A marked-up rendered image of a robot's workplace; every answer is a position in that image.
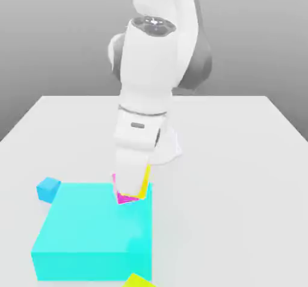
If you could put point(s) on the small blue cube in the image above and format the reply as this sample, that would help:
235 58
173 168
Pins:
47 189

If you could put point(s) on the small magenta cube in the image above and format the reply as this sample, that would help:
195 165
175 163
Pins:
125 199

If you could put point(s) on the small yellow-green cube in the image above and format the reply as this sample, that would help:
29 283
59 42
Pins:
137 281

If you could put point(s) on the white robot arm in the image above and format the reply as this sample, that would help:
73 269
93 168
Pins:
149 60

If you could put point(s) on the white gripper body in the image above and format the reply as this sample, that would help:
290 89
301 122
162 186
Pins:
131 171

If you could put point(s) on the large cyan box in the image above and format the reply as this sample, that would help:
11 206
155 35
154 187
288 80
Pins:
91 229

